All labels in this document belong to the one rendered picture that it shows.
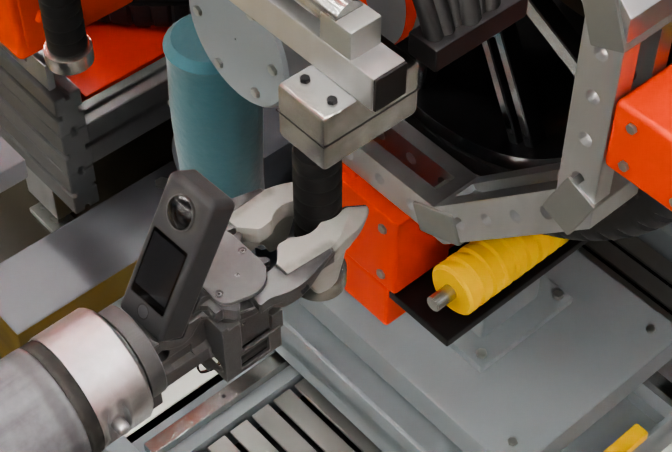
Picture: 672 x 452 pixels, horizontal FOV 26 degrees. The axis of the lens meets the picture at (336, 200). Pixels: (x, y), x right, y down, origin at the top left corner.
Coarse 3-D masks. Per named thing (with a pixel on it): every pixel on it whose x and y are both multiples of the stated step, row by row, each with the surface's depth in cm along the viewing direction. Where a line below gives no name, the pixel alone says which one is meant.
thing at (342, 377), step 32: (288, 320) 187; (288, 352) 187; (320, 352) 183; (352, 352) 183; (320, 384) 184; (352, 384) 177; (384, 384) 180; (352, 416) 181; (384, 416) 174; (416, 416) 177; (608, 416) 177; (640, 416) 177; (384, 448) 179; (416, 448) 171; (448, 448) 174; (576, 448) 174; (608, 448) 170; (640, 448) 172
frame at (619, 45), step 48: (624, 0) 102; (624, 48) 104; (576, 96) 111; (384, 144) 146; (432, 144) 141; (576, 144) 114; (384, 192) 142; (432, 192) 137; (480, 192) 132; (528, 192) 123; (576, 192) 117; (624, 192) 119; (480, 240) 132
